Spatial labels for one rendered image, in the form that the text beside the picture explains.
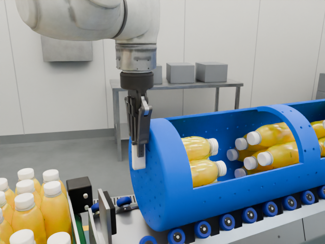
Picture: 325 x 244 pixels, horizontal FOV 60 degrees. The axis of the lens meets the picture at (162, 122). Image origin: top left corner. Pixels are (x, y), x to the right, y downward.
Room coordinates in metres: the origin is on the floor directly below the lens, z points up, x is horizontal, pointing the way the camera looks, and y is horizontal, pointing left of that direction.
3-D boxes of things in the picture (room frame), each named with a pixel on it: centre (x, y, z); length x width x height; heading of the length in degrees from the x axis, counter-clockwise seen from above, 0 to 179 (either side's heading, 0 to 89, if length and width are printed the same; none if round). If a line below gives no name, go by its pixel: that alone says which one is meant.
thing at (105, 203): (0.62, 0.14, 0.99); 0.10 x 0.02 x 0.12; 24
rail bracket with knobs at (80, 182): (0.78, 0.26, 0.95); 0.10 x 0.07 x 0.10; 24
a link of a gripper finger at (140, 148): (0.61, 0.05, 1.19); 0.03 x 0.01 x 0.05; 24
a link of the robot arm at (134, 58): (0.63, 0.06, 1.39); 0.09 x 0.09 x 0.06
